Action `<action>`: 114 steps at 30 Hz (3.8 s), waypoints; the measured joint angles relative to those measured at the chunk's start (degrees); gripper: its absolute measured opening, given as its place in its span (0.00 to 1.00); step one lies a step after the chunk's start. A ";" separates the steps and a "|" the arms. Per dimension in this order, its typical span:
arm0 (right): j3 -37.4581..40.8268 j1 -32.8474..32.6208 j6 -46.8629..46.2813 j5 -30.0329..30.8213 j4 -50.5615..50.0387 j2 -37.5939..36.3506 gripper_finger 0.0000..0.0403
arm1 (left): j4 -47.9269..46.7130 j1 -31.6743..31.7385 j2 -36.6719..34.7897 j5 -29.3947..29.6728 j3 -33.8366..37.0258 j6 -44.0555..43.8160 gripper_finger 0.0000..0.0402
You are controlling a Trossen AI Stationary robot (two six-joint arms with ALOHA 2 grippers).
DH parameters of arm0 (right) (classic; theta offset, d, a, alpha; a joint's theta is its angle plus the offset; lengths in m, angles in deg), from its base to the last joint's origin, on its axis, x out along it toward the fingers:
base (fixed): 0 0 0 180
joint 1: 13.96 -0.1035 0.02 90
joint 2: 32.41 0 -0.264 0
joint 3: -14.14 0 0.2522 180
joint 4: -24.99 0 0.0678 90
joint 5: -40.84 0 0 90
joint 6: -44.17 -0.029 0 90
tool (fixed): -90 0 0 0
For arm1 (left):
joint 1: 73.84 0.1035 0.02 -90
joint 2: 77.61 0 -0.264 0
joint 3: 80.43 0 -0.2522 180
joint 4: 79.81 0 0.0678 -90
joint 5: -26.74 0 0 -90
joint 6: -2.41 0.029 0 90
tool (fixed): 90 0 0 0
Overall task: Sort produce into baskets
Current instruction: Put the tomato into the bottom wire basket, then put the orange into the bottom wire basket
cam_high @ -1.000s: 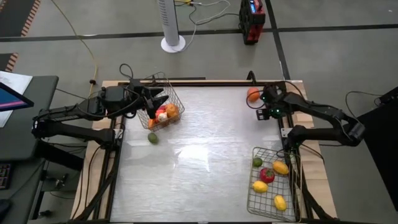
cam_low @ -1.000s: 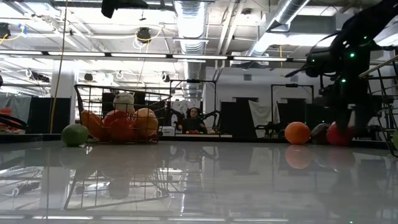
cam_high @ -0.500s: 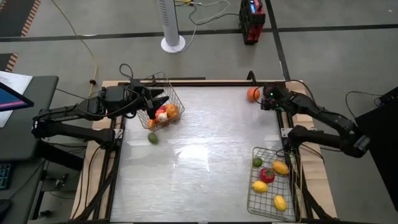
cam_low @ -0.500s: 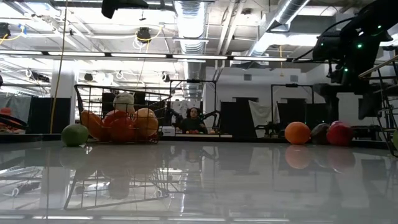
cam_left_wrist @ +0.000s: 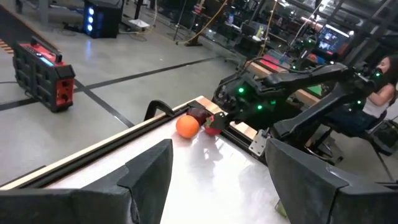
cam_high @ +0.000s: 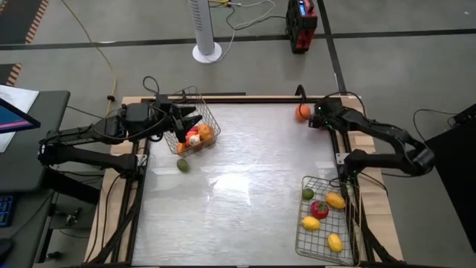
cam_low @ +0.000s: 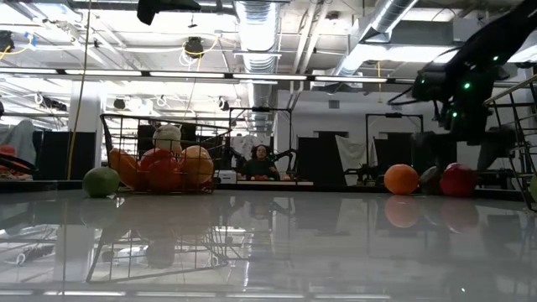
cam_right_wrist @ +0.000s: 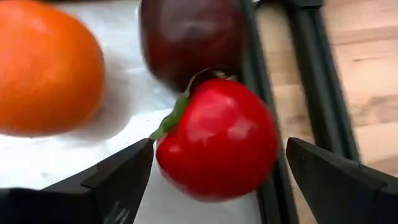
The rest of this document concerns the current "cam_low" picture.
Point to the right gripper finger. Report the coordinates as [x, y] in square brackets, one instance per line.
[436, 149]
[499, 142]

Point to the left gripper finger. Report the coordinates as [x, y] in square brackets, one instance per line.
[151, 8]

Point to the dark purple plum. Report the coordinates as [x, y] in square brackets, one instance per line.
[430, 182]

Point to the orange fruit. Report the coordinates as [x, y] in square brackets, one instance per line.
[401, 179]

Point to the white cauliflower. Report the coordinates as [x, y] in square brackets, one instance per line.
[167, 138]

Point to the long orange pepper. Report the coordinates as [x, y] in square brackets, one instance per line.
[121, 168]

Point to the orange bell pepper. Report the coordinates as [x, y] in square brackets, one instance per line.
[197, 165]

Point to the red ribbed tomato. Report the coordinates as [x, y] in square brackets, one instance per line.
[165, 176]

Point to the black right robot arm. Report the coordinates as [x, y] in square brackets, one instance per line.
[503, 38]

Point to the background black robot arm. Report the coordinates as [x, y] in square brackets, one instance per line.
[240, 154]
[285, 155]

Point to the black ceiling dome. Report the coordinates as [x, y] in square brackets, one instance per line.
[194, 46]

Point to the white hanging cloth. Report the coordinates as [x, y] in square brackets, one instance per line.
[352, 153]

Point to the black partition panel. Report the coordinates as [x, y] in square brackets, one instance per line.
[54, 155]

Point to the person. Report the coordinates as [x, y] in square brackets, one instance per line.
[260, 165]

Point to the small white box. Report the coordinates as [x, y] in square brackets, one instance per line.
[225, 177]

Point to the red orange bundle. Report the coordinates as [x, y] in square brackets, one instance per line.
[8, 150]

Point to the black frame stand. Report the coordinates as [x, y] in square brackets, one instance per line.
[260, 109]
[394, 115]

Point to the ceiling light rail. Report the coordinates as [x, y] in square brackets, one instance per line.
[184, 74]

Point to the ribbed flexible air duct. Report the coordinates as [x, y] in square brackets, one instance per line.
[257, 33]

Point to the silver spiral air duct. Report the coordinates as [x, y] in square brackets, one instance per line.
[386, 19]

